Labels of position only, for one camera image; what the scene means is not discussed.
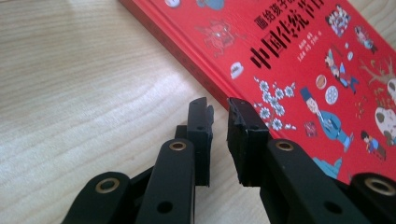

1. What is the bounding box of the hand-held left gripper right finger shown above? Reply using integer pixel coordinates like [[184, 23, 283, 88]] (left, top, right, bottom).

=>
[[226, 97, 271, 188]]

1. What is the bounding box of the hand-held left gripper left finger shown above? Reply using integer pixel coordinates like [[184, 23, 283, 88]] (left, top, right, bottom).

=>
[[175, 96, 215, 188]]

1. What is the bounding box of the red hardcover picture book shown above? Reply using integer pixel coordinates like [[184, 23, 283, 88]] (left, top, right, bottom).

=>
[[118, 0, 396, 185]]

